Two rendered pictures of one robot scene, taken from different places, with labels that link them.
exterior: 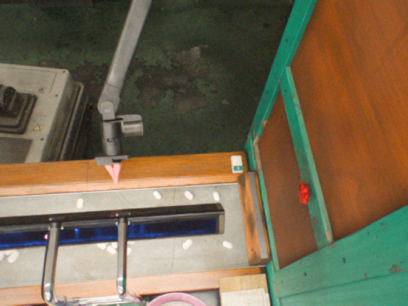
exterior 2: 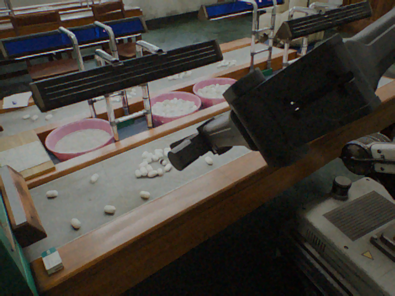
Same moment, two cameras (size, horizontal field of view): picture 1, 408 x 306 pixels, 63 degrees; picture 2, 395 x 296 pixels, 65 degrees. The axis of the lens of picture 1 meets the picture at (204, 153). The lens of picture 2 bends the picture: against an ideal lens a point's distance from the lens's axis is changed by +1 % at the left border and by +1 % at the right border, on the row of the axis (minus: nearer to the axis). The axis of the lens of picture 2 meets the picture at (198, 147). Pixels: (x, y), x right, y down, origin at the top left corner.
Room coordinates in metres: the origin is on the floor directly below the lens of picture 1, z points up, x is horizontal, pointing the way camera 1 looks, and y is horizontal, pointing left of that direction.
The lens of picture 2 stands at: (1.10, 0.02, 1.40)
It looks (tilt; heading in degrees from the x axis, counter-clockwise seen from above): 34 degrees down; 156
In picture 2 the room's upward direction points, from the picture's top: 3 degrees counter-clockwise
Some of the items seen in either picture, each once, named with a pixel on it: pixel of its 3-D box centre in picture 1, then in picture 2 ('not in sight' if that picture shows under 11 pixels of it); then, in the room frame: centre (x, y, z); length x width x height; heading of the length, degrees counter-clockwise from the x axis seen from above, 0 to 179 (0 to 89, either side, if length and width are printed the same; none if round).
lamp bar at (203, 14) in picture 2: not in sight; (244, 4); (-0.56, 1.08, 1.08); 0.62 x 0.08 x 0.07; 101
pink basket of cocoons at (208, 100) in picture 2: not in sight; (218, 95); (-0.20, 0.72, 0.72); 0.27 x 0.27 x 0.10
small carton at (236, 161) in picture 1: (237, 164); (52, 259); (0.52, -0.13, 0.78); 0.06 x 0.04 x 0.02; 11
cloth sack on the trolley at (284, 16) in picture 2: not in sight; (292, 28); (-2.12, 2.85, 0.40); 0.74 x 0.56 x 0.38; 103
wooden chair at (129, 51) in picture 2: not in sight; (128, 49); (-2.26, 0.74, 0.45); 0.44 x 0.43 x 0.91; 122
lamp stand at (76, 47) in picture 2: not in sight; (97, 79); (-0.30, 0.15, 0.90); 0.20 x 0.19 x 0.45; 101
